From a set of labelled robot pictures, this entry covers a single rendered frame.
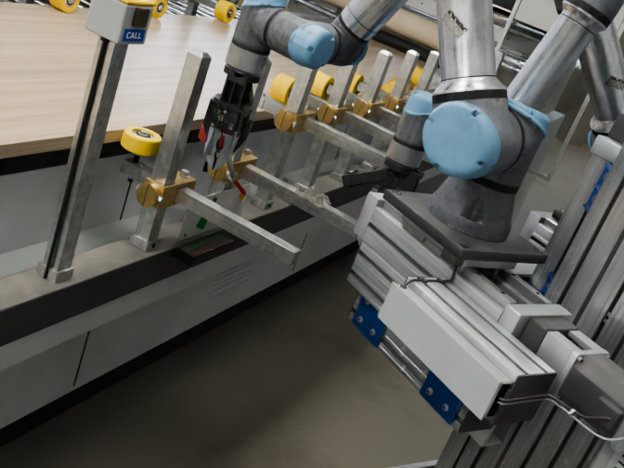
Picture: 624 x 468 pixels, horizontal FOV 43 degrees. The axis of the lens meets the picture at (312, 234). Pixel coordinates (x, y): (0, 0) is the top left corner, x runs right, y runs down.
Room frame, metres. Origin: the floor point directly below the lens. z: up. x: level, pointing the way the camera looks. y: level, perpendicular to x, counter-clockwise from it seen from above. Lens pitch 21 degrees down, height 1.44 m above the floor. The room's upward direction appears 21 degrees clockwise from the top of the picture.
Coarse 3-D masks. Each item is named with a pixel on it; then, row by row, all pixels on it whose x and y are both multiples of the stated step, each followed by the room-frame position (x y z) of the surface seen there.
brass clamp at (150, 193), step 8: (176, 176) 1.56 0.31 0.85; (144, 184) 1.47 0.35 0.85; (152, 184) 1.47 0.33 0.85; (160, 184) 1.49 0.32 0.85; (176, 184) 1.52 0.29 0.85; (184, 184) 1.54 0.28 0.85; (192, 184) 1.57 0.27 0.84; (136, 192) 1.47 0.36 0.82; (144, 192) 1.47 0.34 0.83; (152, 192) 1.46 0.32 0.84; (160, 192) 1.47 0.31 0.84; (168, 192) 1.49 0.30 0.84; (176, 192) 1.52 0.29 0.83; (144, 200) 1.47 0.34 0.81; (152, 200) 1.46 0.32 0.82; (160, 200) 1.46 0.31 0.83; (168, 200) 1.50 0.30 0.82; (160, 208) 1.48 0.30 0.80
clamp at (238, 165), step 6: (216, 156) 1.73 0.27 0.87; (246, 156) 1.80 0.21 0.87; (252, 156) 1.81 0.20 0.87; (234, 162) 1.72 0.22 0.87; (240, 162) 1.74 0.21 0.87; (246, 162) 1.77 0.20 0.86; (252, 162) 1.80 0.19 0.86; (222, 168) 1.70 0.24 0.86; (234, 168) 1.72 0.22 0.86; (240, 168) 1.75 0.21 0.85; (210, 174) 1.70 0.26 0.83; (216, 174) 1.70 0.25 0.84; (222, 174) 1.69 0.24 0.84; (216, 180) 1.70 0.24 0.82; (222, 180) 1.71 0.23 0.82
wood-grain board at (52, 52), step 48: (0, 48) 1.80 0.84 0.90; (48, 48) 1.95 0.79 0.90; (144, 48) 2.33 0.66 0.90; (192, 48) 2.57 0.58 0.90; (384, 48) 4.28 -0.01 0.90; (0, 96) 1.50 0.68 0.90; (48, 96) 1.61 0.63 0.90; (144, 96) 1.86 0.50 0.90; (0, 144) 1.27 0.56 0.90; (48, 144) 1.38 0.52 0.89
